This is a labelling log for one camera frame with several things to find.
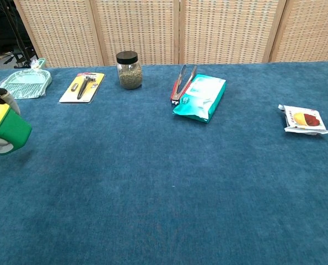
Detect green box with yellow lid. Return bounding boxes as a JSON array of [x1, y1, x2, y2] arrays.
[[0, 103, 33, 156]]

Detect tool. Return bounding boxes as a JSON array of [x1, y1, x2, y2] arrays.
[[58, 72, 106, 104]]

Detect teal wet wipe pack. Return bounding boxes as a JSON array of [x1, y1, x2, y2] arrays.
[[173, 73, 227, 124]]

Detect mint green dustpan in bag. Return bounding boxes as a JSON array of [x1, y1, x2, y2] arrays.
[[0, 57, 53, 99]]

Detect black tripod stand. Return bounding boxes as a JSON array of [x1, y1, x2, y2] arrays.
[[2, 0, 34, 69]]

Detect glass jar with black lid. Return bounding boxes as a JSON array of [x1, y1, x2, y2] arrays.
[[116, 50, 143, 90]]

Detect woven wooden folding screen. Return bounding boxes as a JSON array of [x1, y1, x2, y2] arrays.
[[13, 0, 328, 68]]

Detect blue felt table mat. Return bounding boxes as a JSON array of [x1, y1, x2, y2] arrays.
[[0, 61, 328, 265]]

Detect white snack packet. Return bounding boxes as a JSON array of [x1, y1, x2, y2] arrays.
[[278, 104, 328, 136]]

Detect red handled metal tongs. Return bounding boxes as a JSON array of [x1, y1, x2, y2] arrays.
[[170, 64, 197, 105]]

